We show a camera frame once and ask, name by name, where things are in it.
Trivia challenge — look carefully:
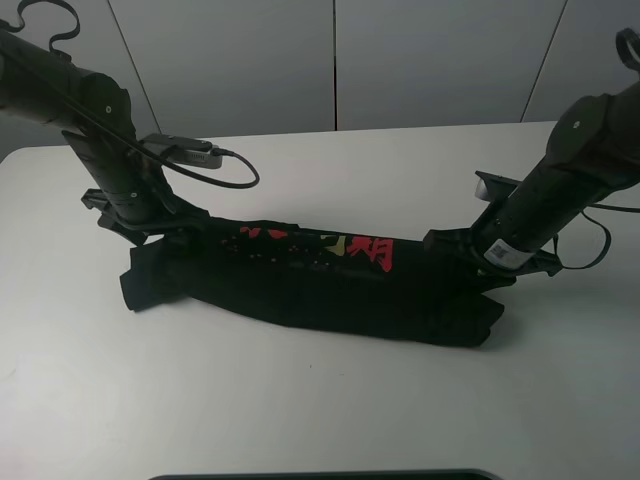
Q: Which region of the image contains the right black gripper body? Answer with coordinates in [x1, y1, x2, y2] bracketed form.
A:
[423, 229, 562, 290]

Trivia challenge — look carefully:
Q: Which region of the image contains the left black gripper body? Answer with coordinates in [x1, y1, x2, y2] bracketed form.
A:
[81, 177, 209, 245]

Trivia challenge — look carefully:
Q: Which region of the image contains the black printed t-shirt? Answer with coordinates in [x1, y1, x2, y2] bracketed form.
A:
[119, 217, 512, 348]

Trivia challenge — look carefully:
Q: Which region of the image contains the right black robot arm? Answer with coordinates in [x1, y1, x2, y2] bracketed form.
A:
[424, 85, 639, 290]

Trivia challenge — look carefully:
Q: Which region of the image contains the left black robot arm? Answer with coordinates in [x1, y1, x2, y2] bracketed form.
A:
[1, 31, 209, 246]

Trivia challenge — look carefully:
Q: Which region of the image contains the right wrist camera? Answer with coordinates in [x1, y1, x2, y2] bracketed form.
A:
[475, 171, 520, 203]

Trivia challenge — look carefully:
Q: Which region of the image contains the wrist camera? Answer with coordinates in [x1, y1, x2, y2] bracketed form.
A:
[141, 133, 223, 170]
[475, 171, 520, 203]

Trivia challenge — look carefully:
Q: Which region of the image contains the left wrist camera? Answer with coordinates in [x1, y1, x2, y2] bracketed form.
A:
[141, 133, 223, 170]

